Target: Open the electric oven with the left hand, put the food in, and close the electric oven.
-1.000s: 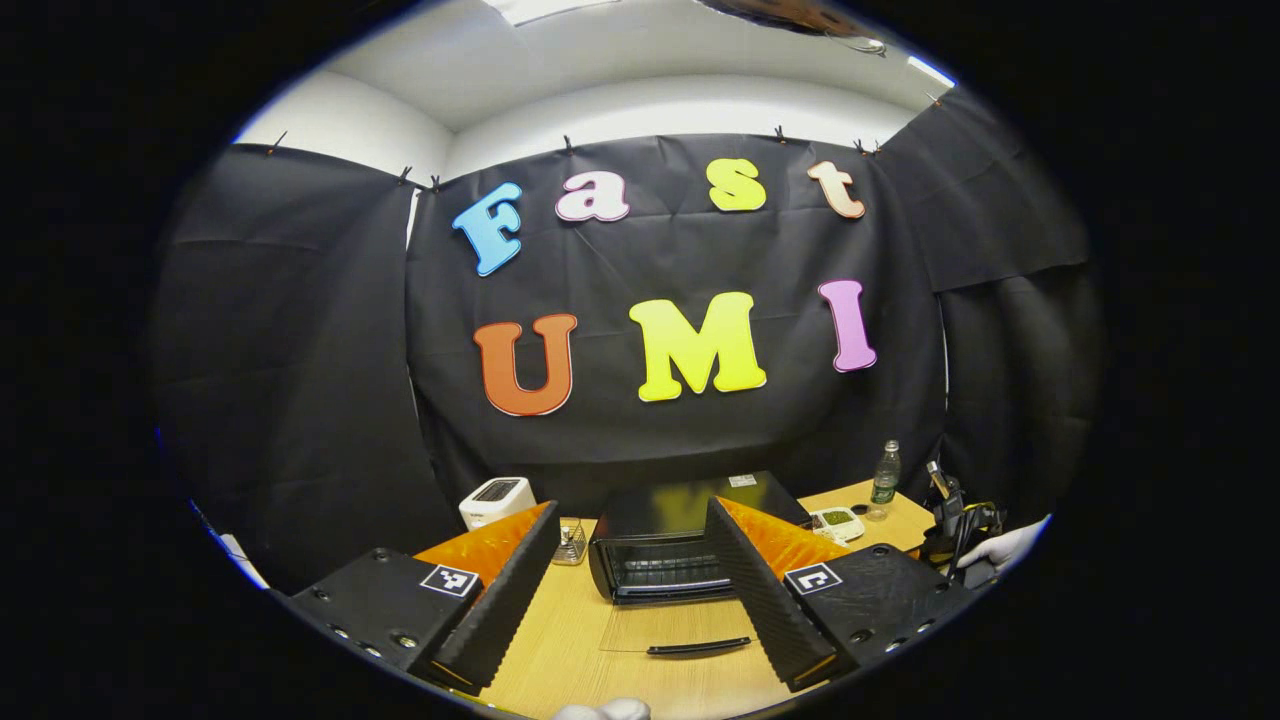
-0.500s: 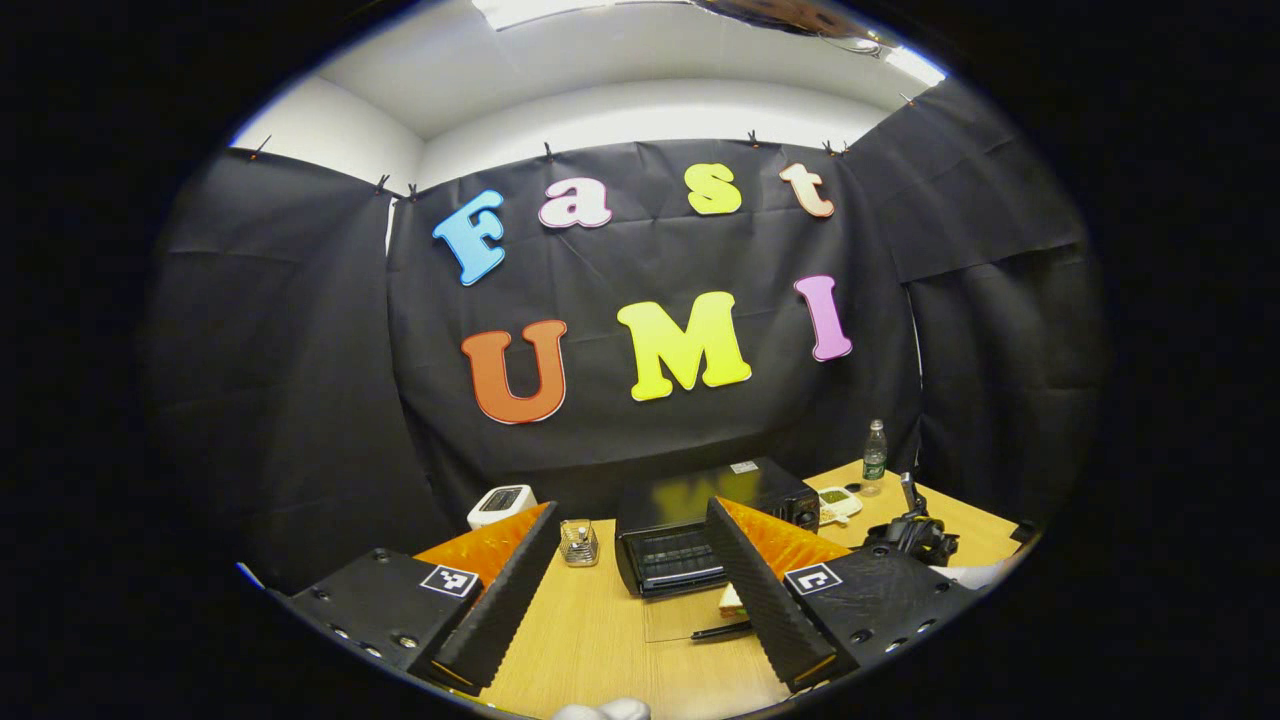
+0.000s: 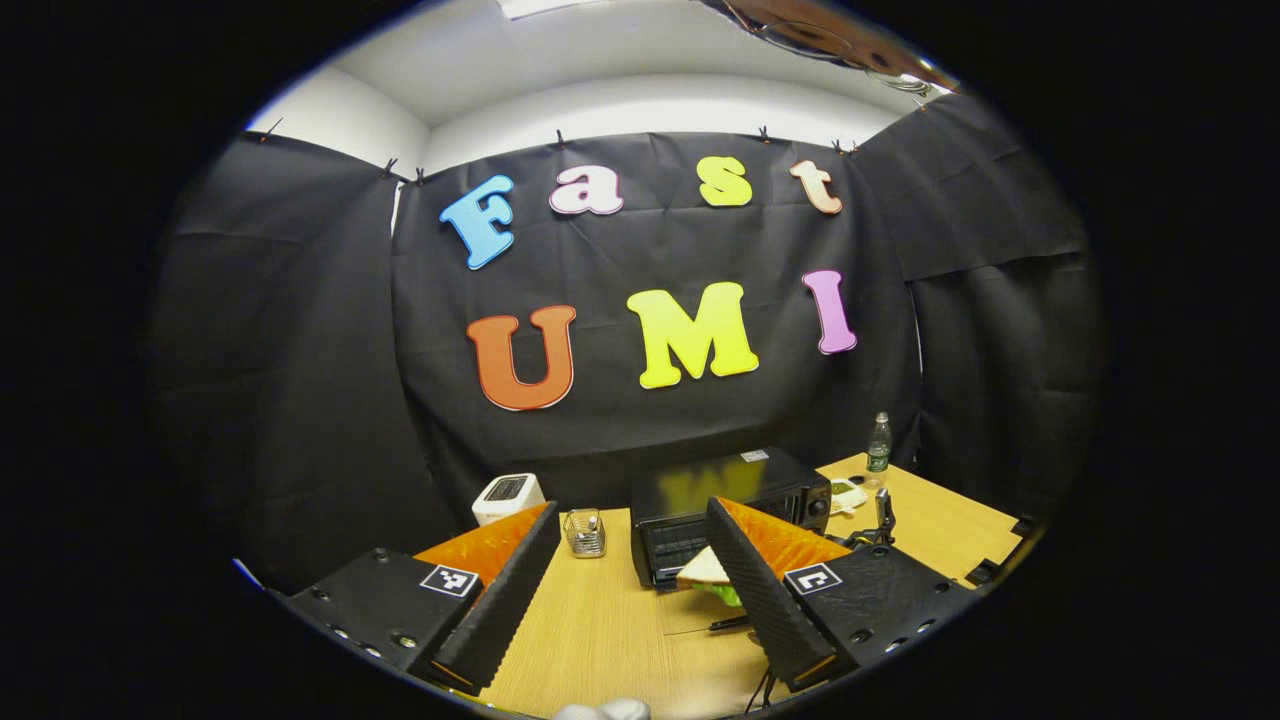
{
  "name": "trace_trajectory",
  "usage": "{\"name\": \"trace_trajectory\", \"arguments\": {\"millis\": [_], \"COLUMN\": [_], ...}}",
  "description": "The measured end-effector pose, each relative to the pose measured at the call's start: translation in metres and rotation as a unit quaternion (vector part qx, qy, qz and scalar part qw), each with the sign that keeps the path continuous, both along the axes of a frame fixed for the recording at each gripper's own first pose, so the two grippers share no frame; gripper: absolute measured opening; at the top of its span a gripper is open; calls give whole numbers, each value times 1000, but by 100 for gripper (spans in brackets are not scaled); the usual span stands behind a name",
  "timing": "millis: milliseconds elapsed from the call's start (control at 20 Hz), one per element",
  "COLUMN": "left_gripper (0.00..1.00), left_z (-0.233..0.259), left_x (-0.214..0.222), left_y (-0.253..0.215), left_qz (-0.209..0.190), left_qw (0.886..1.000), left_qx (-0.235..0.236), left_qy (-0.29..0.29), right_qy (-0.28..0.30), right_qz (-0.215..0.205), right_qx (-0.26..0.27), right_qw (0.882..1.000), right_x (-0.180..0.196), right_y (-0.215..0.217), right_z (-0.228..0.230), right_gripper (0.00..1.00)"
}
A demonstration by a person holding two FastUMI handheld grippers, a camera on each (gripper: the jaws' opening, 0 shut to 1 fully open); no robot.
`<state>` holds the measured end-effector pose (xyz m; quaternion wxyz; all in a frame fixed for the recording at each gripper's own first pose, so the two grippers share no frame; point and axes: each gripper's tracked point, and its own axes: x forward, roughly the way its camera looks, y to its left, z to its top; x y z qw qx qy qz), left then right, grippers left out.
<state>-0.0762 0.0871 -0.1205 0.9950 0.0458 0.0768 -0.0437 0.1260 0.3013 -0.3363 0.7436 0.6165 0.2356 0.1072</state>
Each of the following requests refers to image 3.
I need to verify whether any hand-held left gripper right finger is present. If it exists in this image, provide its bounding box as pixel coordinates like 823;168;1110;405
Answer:
705;495;986;694

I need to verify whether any small wire basket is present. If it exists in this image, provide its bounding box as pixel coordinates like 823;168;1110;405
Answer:
562;508;608;559

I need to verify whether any sandwich with lettuce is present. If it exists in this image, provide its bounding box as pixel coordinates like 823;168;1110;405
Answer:
676;545;743;609

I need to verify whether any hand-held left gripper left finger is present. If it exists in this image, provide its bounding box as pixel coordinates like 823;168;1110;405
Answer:
288;500;563;698

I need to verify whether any black electric oven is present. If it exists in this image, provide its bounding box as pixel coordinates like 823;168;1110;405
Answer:
628;447;834;633

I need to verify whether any clear plastic water bottle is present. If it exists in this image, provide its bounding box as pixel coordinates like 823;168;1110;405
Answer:
866;411;893;488

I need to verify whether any black backdrop cloth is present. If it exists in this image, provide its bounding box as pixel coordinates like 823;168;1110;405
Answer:
145;90;1106;591

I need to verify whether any white toaster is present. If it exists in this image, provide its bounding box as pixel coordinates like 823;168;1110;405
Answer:
471;473;547;528

